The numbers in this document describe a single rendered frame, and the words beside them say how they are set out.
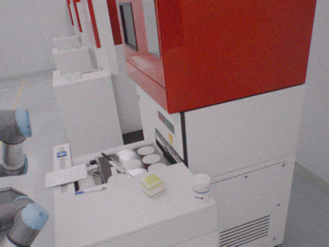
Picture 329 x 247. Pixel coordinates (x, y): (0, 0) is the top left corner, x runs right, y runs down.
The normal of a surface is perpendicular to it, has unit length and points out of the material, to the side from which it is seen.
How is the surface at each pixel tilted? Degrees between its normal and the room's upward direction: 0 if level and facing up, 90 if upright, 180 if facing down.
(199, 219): 90
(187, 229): 90
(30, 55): 90
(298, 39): 90
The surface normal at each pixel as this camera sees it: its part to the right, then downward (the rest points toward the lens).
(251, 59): 0.32, 0.44
